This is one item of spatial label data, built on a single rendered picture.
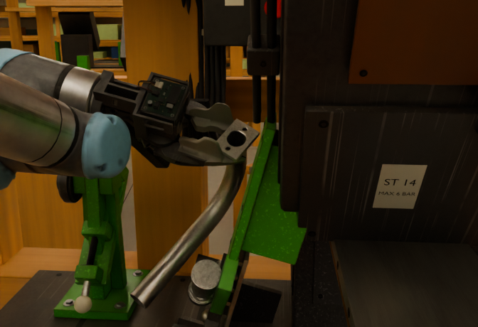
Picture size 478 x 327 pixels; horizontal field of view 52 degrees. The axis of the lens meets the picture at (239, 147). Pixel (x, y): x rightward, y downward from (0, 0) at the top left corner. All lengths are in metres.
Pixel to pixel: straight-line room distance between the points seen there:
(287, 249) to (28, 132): 0.32
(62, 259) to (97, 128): 0.65
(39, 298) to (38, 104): 0.55
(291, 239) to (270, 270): 0.46
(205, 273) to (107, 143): 0.20
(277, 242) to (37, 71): 0.38
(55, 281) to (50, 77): 0.48
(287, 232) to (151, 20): 0.51
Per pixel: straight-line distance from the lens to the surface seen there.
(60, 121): 0.53
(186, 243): 0.74
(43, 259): 1.19
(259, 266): 1.08
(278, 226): 0.60
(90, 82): 0.68
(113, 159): 0.57
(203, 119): 0.69
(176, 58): 0.94
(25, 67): 0.71
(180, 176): 0.98
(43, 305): 0.98
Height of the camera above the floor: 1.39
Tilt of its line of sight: 14 degrees down
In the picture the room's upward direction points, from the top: straight up
